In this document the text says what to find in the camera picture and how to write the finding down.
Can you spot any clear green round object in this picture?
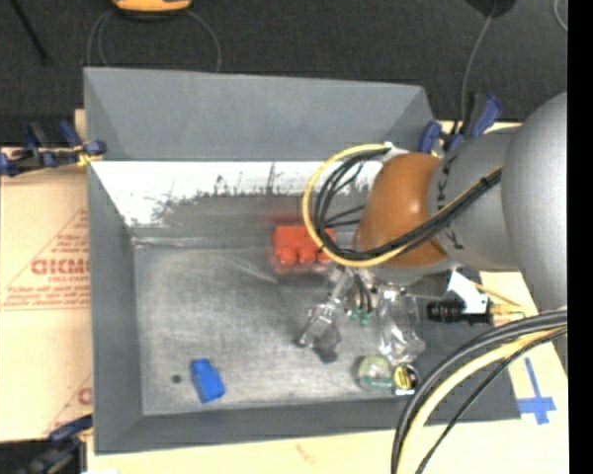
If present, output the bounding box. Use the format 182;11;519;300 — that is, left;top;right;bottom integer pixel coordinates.
354;355;395;393

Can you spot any grey metal bin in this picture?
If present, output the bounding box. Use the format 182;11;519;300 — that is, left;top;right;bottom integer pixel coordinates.
82;66;523;454

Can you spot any black cylinder on white bracket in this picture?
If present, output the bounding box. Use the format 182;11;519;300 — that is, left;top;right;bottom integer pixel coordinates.
426;269;525;328

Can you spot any blue toy block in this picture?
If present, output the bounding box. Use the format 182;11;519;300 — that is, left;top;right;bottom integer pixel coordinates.
189;357;227;405

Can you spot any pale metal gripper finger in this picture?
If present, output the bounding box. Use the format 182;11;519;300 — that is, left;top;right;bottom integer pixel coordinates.
315;319;343;363
296;301;338;349

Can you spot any brown cardboard board, red print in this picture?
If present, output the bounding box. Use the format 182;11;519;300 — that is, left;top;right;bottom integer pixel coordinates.
0;164;96;444

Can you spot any yellow and black round object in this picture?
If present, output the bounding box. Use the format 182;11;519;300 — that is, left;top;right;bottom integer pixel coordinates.
391;362;422;397

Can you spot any red toy brick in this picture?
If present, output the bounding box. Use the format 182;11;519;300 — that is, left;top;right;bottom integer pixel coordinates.
270;223;338;275

